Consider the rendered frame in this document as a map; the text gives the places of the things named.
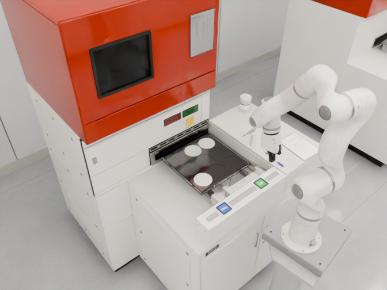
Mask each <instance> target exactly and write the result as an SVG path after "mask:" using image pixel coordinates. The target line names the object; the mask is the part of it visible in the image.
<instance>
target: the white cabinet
mask: <svg viewBox="0 0 387 290"><path fill-rule="evenodd" d="M128 187H129V191H130V199H131V206H132V212H133V217H134V224H135V231H136V238H137V243H138V250H139V255H140V256H141V258H142V259H143V260H144V261H145V263H146V264H147V265H148V266H149V268H150V269H151V270H152V271H153V272H154V274H155V275H156V276H157V277H158V278H159V279H160V281H161V282H162V283H163V285H164V286H165V287H166V288H167V289H168V290H238V289H240V288H241V287H242V286H243V285H244V284H245V283H247V282H248V281H249V280H250V279H251V278H252V277H254V276H255V275H256V274H257V273H258V272H259V271H261V270H262V269H263V268H264V267H266V266H267V265H268V264H269V263H270V262H271V261H272V259H271V253H270V247H269V244H268V242H266V241H265V240H263V239H262V238H261V237H262V234H263V231H264V230H265V229H266V228H267V227H268V226H269V225H270V224H271V223H272V222H273V221H274V220H275V219H276V218H277V217H278V216H279V215H280V214H281V213H282V212H283V211H284V209H285V208H286V207H287V206H288V205H289V204H290V203H291V202H292V201H293V200H294V199H295V197H294V195H293V194H292V192H291V188H289V189H288V190H286V191H285V192H283V194H282V195H281V196H279V197H278V198H277V199H275V200H274V201H272V202H271V203H269V204H268V205H267V206H266V207H264V208H263V209H261V210H260V211H259V212H258V213H256V214H254V215H253V216H252V217H250V218H249V219H248V220H246V221H245V222H243V224H241V225H239V226H238V227H237V228H235V229H234V230H233V231H231V232H230V233H228V234H227V235H226V236H224V237H223V238H222V239H220V240H219V241H218V242H216V243H215V244H213V245H212V246H211V247H209V248H208V249H207V250H205V251H204V252H202V253H201V254H200V255H197V254H196V253H195V252H194V251H193V250H192V249H191V248H190V247H189V246H188V244H187V243H186V242H185V241H184V240H183V239H182V238H181V237H180V236H179V235H178V234H177V233H176V232H175V231H174V229H173V228H172V227H171V226H170V225H169V224H168V223H167V222H166V221H165V220H164V219H163V218H162V217H161V216H160V215H159V214H158V213H157V212H156V211H155V210H154V209H153V208H152V207H151V206H150V205H149V204H148V203H147V201H146V200H145V199H144V198H143V197H142V196H141V195H140V194H139V193H138V192H137V191H136V190H135V189H134V188H133V187H132V186H131V185H130V184H129V183H128Z"/></svg>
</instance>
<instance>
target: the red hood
mask: <svg viewBox="0 0 387 290"><path fill-rule="evenodd" d="M0 2H1V5H2V8H3V12H4V14H5V17H6V21H7V24H8V26H9V29H10V33H11V35H12V39H13V42H14V45H15V48H16V51H17V54H18V57H19V60H20V63H21V66H22V69H23V72H24V75H25V79H26V81H27V82H28V83H29V84H30V85H31V86H32V87H33V88H34V90H35V91H36V92H37V93H38V94H39V95H40V96H41V97H42V98H43V100H44V101H45V102H46V103H47V104H48V105H49V106H50V107H51V108H52V109H53V110H54V111H55V112H56V113H57V114H58V115H59V116H60V117H61V118H62V119H63V121H64V122H65V123H66V124H67V125H68V126H69V127H70V128H71V129H72V130H73V131H74V132H75V133H76V134H77V135H78V136H79V137H80V138H81V139H82V141H83V142H84V143H85V144H86V145H88V144H91V143H93V142H95V141H98V140H100V139H102V138H104V137H106V136H108V135H111V134H113V133H115V132H117V131H119V130H121V129H124V128H126V127H129V126H131V125H133V124H135V123H137V122H139V121H142V120H144V119H146V118H148V117H150V116H152V115H155V114H157V113H159V112H162V111H163V110H165V109H168V108H170V107H172V106H175V105H177V104H179V103H181V102H183V101H186V100H188V99H190V98H192V97H194V96H196V95H199V94H201V93H203V92H205V91H208V90H210V89H212V88H214V87H215V75H216V63H217V40H218V16H219V0H0Z"/></svg>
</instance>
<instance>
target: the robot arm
mask: <svg viewBox="0 0 387 290"><path fill-rule="evenodd" d="M337 82H338V77H337V74H336V73H335V71H334V70H333V69H331V68H330V67H329V66H327V65H325V64H317V65H315V66H313V67H311V68H310V69H308V70H307V71H306V72H305V73H303V74H302V75H301V76H300V77H299V78H298V79H296V80H295V81H294V82H293V83H292V84H291V85H290V86H288V87H287V88H286V89H285V90H284V91H282V92H281V93H279V94H278V95H276V96H274V97H266V98H263V99H262V101H261V105H260V106H259V107H258V108H257V109H256V110H254V111H253V112H252V114H251V115H250V117H249V123H250V125H251V126H252V127H253V128H261V127H263V130H262V133H261V147H262V148H263V149H265V150H267V153H268V155H269V162H271V163H272V162H274V161H275V160H276V156H275V155H276V154H277V155H280V154H281V150H282V136H281V133H280V116H281V115H283V114H285V113H287V112H289V111H291V110H292V109H294V108H296V107H297V106H299V105H301V104H302V103H303V102H305V101H306V100H307V99H309V98H310V97H311V96H313V95H314V94H316V96H317V100H316V110H317V114H318V116H319V117H320V118H321V119H322V120H323V121H325V122H326V123H329V124H330V125H329V126H327V128H326V129H325V131H324V133H323V135H322V137H321V140H320V144H319V147H318V157H319V159H320V161H321V162H322V164H321V165H320V166H319V167H317V168H315V169H313V170H310V171H307V172H305V173H303V174H301V175H299V176H297V177H296V178H295V179H294V181H293V182H292V184H291V192H292V194H293V195H294V197H295V198H296V199H297V200H298V202H297V206H296V209H295V212H294V216H293V219H292V221H290V222H288V223H286V224H285V225H284V226H283V227H282V230H281V233H280V234H281V238H282V241H283V243H284V244H285V245H286V246H287V247H288V248H289V249H291V250H292V251H294V252H297V253H300V254H311V253H314V252H316V251H317V250H318V249H319V248H320V246H321V235H320V233H319V232H318V228H319V226H320V223H321V220H322V218H323V215H324V212H325V203H324V200H323V199H322V197H324V196H327V195H329V194H331V193H333V192H335V191H337V190H339V189H340V188H341V187H342V186H343V184H344V180H345V172H344V167H343V158H344V155H345V153H346V150H347V147H348V145H349V143H350V141H351V140H352V138H353V137H354V136H355V134H356V133H357V132H358V131H359V130H360V129H361V128H362V127H363V126H364V125H365V123H366V122H367V121H368V120H369V118H371V116H372V114H373V113H374V111H375V108H376V106H377V98H376V96H375V94H374V93H373V92H372V91H371V90H370V89H367V88H364V87H359V88H355V89H351V90H347V91H344V92H341V93H336V92H335V91H334V89H335V87H336V85H337Z"/></svg>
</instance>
